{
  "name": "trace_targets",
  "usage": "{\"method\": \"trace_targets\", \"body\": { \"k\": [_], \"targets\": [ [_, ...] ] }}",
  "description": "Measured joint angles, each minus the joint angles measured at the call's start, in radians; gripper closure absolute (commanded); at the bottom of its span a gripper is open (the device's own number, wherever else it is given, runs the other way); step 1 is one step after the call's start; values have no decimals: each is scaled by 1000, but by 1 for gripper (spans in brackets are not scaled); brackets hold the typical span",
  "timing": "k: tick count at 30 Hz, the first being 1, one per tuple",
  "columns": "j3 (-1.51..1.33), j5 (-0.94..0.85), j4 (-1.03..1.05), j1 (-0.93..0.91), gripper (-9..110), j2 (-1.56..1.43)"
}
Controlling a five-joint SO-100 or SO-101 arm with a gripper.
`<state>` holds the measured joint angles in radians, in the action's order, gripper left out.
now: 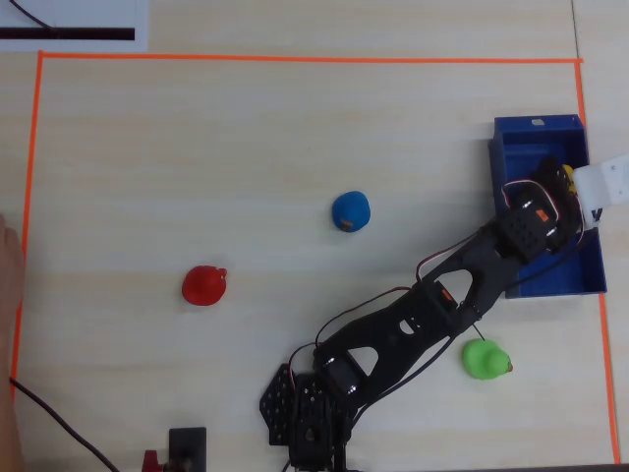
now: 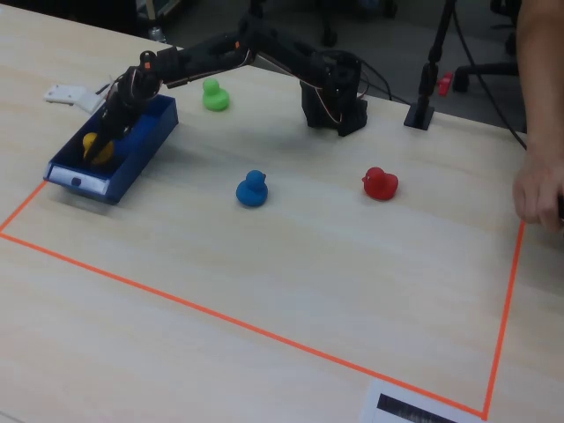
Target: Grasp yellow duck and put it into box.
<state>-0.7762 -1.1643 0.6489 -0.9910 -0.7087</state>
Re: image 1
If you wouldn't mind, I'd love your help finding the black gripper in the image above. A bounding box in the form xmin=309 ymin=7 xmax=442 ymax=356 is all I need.
xmin=532 ymin=155 xmax=588 ymax=248

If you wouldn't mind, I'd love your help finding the yellow rubber duck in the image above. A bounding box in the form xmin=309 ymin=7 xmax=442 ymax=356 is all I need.
xmin=559 ymin=163 xmax=580 ymax=199

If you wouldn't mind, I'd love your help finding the blue plastic box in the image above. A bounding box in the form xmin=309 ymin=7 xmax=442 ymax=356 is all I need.
xmin=486 ymin=113 xmax=608 ymax=300

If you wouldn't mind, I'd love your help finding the green rubber duck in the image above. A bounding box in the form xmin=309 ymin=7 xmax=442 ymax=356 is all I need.
xmin=461 ymin=337 xmax=515 ymax=382

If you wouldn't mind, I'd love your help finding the blue rubber duck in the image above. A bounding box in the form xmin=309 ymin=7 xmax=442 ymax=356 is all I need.
xmin=330 ymin=190 xmax=372 ymax=234

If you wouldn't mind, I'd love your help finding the red rubber duck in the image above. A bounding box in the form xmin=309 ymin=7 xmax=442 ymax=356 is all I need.
xmin=181 ymin=265 xmax=229 ymax=308

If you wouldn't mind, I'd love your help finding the orange tape border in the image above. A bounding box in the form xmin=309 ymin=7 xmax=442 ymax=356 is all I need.
xmin=6 ymin=49 xmax=622 ymax=466

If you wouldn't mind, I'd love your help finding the white paper with black bar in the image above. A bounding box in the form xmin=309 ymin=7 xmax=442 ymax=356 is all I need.
xmin=0 ymin=0 xmax=149 ymax=53

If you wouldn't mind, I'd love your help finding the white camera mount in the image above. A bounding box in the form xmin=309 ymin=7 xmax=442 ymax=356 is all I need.
xmin=571 ymin=152 xmax=629 ymax=230

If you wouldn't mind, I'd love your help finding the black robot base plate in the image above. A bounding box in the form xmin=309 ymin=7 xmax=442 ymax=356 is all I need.
xmin=258 ymin=362 xmax=309 ymax=447

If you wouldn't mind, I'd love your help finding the thin black cable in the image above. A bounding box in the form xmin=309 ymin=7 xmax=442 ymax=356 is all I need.
xmin=8 ymin=0 xmax=56 ymax=31

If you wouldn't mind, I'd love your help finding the long black cable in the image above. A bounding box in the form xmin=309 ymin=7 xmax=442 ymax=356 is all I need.
xmin=8 ymin=376 xmax=122 ymax=472

